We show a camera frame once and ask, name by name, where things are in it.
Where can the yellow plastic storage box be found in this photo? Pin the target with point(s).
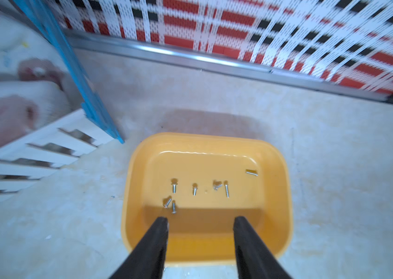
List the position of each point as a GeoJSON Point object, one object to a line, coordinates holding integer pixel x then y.
{"type": "Point", "coordinates": [201, 231]}

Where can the white patterned blanket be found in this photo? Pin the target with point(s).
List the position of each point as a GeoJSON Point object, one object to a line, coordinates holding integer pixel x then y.
{"type": "Point", "coordinates": [36, 87]}

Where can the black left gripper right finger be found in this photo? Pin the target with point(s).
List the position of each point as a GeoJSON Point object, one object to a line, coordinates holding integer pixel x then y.
{"type": "Point", "coordinates": [253, 259]}

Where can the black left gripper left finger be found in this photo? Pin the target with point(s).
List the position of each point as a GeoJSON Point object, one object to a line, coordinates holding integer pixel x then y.
{"type": "Point", "coordinates": [147, 259]}

